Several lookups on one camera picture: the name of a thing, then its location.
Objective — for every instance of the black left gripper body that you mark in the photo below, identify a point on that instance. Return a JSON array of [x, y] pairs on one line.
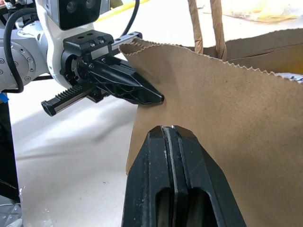
[[75, 71]]

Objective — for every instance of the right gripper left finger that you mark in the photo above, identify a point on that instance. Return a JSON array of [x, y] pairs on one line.
[[146, 189]]

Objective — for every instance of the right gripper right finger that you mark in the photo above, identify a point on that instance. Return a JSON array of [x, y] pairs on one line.
[[203, 184]]

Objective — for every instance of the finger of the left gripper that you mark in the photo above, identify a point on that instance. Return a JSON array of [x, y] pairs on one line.
[[127, 87]]

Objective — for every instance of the brown paper bag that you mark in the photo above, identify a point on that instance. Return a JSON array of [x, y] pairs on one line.
[[225, 118]]

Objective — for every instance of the light table cover sheet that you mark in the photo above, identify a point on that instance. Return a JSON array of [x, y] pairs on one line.
[[71, 153]]

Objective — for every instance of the yellow food in clear plastic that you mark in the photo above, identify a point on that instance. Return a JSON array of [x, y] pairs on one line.
[[272, 13]]

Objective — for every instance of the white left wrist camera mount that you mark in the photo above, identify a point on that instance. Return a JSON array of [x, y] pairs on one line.
[[49, 47]]

